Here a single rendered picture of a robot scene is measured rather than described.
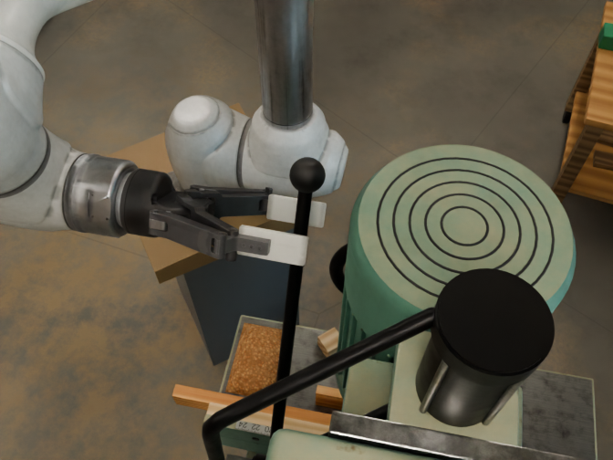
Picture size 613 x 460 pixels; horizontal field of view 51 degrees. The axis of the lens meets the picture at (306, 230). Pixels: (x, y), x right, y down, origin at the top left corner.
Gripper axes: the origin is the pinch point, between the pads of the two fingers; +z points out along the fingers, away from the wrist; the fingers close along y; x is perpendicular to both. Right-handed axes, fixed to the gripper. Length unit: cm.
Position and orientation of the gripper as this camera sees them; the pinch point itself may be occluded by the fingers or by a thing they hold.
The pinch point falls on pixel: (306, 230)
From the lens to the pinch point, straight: 70.1
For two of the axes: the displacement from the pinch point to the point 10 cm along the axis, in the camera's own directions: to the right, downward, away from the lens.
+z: 9.8, 1.6, -1.2
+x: 1.2, -9.5, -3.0
